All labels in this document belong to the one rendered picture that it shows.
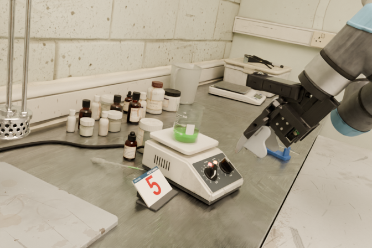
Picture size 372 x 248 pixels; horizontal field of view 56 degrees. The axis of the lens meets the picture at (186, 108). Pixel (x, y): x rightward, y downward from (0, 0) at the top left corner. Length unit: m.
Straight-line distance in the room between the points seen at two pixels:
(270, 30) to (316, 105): 1.55
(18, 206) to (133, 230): 0.19
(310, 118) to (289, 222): 0.22
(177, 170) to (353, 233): 0.37
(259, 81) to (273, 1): 1.58
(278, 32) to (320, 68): 1.55
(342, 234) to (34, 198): 0.58
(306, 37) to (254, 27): 0.31
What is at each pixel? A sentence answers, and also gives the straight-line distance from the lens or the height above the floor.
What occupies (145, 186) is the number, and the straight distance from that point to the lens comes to 0.70.
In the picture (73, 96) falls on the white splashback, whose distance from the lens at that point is 1.07.
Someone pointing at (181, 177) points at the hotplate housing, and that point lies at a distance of 0.75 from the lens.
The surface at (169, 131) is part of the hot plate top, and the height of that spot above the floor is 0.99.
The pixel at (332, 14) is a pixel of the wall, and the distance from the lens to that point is 2.19.
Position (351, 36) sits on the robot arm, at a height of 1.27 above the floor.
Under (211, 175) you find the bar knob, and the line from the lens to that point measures 0.73.
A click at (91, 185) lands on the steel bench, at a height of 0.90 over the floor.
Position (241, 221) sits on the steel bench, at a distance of 0.71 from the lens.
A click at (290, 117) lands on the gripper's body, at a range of 0.66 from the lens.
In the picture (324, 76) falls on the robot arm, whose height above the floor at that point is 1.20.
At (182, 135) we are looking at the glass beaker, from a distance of 0.76.
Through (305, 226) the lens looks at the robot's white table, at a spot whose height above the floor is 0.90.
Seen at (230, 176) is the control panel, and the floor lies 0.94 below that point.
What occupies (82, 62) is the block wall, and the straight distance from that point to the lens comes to 1.13.
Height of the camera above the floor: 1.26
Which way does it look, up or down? 15 degrees down
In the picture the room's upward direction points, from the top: 10 degrees clockwise
